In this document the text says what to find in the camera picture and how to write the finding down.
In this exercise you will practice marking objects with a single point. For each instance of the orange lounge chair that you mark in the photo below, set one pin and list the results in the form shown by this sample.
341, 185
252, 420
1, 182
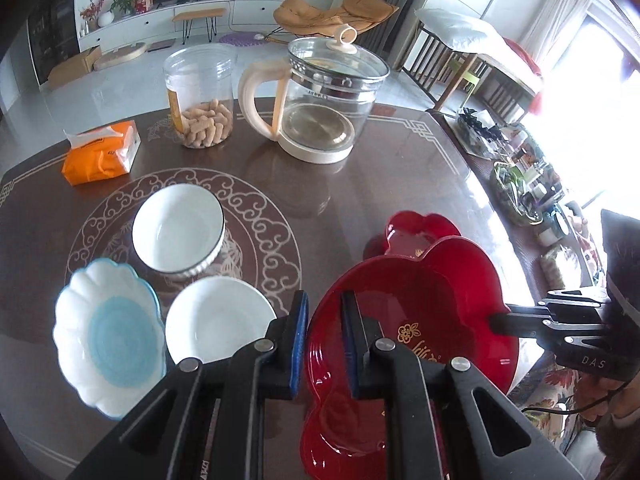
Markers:
335, 15

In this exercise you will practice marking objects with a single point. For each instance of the cardboard box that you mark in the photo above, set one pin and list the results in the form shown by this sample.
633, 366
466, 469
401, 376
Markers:
75, 66

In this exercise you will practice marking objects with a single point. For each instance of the wooden bench with metal legs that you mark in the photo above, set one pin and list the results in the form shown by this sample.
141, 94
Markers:
199, 14

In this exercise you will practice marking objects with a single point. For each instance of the black snack tray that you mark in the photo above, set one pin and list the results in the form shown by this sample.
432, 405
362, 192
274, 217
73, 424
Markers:
477, 130

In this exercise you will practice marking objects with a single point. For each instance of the white bowl with dark rim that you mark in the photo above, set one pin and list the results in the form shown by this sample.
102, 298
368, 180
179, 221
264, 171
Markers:
175, 225

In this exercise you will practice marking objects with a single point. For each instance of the green potted plant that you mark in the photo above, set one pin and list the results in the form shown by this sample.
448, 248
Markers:
126, 2

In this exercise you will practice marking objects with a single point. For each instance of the white television cabinet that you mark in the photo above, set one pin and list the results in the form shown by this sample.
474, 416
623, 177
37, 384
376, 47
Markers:
175, 17

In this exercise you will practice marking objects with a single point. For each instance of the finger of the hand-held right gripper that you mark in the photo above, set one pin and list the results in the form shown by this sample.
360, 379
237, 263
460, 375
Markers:
575, 300
520, 324

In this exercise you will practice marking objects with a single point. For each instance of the purple round mat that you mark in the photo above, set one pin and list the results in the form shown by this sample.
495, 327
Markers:
242, 39

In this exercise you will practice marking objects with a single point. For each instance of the dark flat floor scale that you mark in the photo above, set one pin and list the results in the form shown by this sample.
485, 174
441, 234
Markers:
161, 45

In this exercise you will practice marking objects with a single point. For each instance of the wooden daybed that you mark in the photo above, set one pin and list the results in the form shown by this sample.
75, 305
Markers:
500, 87

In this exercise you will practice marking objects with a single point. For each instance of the white curtain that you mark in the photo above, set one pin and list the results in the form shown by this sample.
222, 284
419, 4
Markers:
550, 15

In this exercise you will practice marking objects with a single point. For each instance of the red flowers in white vase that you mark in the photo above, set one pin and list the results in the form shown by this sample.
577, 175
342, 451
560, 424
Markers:
92, 12

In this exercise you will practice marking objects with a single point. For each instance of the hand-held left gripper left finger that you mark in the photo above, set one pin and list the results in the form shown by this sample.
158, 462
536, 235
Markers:
299, 345

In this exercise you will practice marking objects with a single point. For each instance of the glass fruit bowl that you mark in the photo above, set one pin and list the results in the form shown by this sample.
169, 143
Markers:
517, 192

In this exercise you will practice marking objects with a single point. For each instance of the floral cloth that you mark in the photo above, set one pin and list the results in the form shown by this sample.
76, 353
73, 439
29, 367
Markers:
545, 385

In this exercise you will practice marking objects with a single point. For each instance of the red flower-shaped plate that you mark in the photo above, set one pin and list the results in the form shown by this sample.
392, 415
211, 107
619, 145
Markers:
415, 232
425, 300

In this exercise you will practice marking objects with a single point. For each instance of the red cushion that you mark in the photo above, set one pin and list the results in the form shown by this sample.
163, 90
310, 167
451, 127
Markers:
527, 67

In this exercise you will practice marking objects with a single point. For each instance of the blue and white scalloped plate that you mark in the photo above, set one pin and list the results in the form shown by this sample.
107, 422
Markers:
115, 340

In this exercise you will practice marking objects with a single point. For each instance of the white pillow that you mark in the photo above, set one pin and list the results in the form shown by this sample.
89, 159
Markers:
455, 30

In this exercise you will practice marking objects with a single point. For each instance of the person's right hand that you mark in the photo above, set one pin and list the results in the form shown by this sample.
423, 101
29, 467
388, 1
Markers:
607, 395

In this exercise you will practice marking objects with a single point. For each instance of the clear plastic snack jar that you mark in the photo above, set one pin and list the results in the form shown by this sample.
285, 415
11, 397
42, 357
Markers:
200, 85

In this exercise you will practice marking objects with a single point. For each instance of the orange tissue pack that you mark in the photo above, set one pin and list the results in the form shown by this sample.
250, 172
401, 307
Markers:
95, 160

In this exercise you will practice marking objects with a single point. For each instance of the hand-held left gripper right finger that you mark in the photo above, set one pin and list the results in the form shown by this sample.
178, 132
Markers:
350, 345

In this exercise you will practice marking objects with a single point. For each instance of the small white round plate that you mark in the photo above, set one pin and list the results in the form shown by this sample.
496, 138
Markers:
215, 320

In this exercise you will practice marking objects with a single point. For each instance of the round wooden board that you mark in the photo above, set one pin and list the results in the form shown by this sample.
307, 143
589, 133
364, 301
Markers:
120, 56

